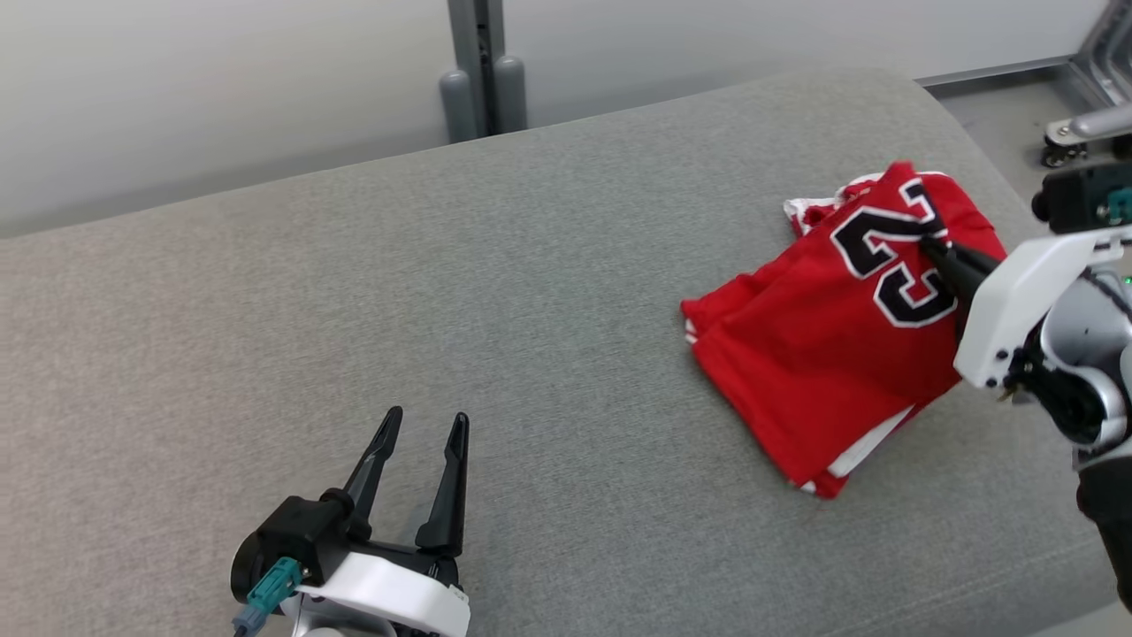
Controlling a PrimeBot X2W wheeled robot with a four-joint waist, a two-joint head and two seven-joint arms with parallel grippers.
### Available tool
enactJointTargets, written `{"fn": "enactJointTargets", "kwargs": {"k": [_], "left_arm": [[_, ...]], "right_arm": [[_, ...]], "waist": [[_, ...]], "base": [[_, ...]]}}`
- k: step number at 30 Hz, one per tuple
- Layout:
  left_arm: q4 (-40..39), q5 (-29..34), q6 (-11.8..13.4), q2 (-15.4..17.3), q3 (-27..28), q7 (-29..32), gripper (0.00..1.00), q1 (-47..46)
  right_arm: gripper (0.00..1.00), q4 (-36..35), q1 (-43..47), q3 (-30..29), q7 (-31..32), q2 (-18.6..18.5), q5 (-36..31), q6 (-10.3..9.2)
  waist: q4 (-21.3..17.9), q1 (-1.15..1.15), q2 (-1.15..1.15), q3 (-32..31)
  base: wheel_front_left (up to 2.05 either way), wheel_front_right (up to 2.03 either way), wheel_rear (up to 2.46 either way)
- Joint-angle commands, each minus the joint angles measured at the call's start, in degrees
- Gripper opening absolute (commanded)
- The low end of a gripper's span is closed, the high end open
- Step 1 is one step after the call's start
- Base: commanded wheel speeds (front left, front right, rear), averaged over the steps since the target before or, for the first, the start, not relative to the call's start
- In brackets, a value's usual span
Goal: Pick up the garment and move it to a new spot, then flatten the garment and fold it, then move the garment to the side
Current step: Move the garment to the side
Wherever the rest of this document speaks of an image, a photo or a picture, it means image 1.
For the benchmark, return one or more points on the grey partition post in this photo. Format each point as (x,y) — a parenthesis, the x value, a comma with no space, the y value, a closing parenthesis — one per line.
(467,44)

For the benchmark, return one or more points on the grey stand foot with caster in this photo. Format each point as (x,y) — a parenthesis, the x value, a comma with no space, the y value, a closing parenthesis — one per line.
(1097,124)

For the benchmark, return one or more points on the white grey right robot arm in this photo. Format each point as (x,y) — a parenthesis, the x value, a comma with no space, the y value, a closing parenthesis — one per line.
(1079,345)

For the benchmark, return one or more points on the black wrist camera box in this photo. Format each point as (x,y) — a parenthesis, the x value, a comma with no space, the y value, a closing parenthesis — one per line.
(301,531)
(1070,199)

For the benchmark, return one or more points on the teal left camera connector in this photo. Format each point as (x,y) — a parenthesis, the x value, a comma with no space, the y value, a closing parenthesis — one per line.
(274,584)

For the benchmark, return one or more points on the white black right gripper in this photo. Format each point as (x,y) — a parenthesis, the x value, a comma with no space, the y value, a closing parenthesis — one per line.
(1017,296)

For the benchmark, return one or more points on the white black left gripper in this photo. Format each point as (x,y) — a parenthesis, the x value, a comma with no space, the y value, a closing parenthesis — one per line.
(389,593)

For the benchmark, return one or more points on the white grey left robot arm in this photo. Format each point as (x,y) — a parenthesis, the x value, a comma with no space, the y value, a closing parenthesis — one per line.
(327,632)

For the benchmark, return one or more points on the teal camera connector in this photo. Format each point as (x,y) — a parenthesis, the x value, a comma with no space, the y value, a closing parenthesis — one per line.
(1121,205)
(274,584)

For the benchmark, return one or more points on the teal right camera connector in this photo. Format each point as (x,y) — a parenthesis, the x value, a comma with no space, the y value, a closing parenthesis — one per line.
(1121,205)

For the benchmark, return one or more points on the grey partition base rail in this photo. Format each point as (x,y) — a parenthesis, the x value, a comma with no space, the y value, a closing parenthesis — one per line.
(990,72)

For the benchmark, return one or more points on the red basketball jersey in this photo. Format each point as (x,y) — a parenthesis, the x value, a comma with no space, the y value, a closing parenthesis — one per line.
(796,354)

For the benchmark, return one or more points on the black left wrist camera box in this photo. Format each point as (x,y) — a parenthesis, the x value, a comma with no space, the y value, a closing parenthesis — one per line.
(301,531)

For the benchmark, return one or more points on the grey rounded post cap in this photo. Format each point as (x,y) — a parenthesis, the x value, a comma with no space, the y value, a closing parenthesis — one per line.
(510,97)
(457,111)

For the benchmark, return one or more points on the silver metal frame leg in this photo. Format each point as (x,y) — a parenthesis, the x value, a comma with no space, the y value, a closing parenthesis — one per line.
(1110,53)

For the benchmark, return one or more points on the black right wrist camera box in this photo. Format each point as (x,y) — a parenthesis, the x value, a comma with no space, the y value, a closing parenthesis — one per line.
(1070,199)

